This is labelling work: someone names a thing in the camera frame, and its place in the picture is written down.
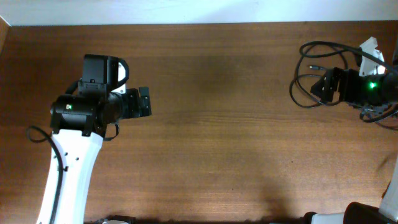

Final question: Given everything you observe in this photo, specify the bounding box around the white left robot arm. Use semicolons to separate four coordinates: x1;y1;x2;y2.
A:
28;54;152;223

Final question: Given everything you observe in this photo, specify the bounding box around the black USB cable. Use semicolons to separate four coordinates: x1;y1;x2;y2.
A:
289;46;349;109

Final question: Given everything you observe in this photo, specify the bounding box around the black cable with blue stripes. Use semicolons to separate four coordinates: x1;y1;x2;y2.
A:
351;104;398;131

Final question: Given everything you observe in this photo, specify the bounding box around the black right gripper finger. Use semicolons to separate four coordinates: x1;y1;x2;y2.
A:
310;75;341;103
324;67;345;78

